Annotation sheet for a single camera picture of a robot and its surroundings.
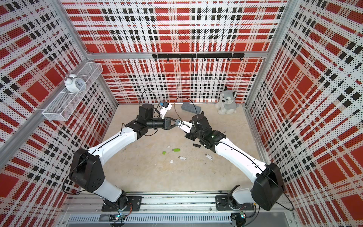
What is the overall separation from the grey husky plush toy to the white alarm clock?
878 mm

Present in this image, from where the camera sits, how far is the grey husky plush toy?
1.03 metres

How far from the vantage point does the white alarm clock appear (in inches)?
27.6
